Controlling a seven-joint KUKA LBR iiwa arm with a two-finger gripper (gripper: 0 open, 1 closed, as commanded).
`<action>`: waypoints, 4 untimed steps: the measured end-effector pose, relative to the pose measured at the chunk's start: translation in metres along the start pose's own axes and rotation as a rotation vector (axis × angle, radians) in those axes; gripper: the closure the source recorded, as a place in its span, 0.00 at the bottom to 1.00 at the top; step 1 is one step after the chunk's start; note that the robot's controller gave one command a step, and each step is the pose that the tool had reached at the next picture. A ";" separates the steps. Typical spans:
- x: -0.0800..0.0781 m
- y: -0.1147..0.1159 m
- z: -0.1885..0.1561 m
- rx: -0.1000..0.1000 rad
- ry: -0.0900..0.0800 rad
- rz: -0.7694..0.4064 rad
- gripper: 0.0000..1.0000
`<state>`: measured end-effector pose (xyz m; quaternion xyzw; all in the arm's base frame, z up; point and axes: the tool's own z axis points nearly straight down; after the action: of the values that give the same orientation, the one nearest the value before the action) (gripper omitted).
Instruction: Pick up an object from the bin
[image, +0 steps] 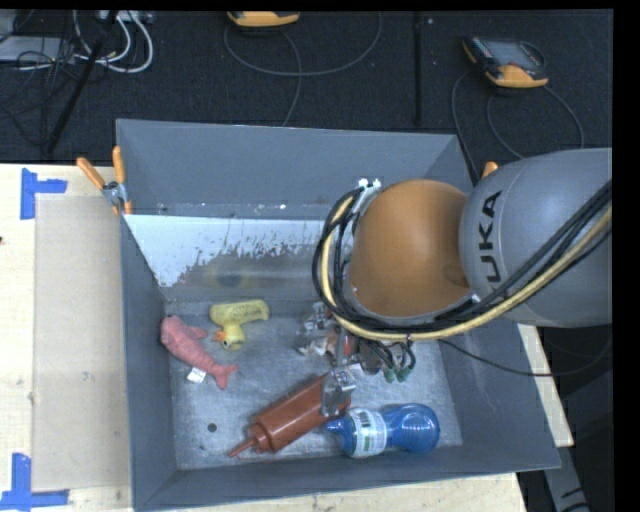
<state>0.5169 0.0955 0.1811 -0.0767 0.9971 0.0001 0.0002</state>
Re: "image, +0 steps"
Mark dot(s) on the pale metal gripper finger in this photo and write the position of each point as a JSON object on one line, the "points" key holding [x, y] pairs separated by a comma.
{"points": [[328, 400], [344, 395]]}

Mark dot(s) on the red-brown squeeze bottle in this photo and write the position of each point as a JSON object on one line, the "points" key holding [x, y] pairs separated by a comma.
{"points": [[287, 417]]}

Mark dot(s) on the crumpled white and red packet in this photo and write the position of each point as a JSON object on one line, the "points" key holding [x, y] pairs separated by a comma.
{"points": [[315, 337]]}

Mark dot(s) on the grey metal bin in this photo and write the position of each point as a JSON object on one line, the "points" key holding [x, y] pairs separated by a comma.
{"points": [[260, 400]]}

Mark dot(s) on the blue plastic bottle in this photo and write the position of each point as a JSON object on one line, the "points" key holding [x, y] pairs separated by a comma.
{"points": [[410, 427]]}

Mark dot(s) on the yellow toy duck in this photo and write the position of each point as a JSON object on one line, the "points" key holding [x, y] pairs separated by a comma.
{"points": [[240, 312]]}

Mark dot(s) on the pink toy fish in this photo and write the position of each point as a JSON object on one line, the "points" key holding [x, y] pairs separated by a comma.
{"points": [[185, 345]]}

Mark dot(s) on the pale brown flat board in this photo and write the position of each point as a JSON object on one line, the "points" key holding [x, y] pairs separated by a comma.
{"points": [[75, 325]]}

